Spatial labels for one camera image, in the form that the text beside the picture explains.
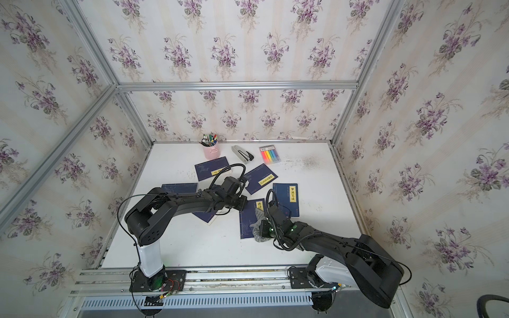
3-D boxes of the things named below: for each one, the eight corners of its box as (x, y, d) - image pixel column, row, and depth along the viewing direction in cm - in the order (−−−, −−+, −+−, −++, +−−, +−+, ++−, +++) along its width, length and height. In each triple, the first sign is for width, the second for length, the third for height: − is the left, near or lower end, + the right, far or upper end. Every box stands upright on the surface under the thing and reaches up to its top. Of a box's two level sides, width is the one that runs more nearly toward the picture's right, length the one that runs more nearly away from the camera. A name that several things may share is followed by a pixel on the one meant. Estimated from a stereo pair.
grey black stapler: (245, 164, 112) (245, 161, 110) (231, 149, 119) (231, 146, 117) (254, 158, 114) (254, 156, 113) (240, 144, 122) (240, 142, 120)
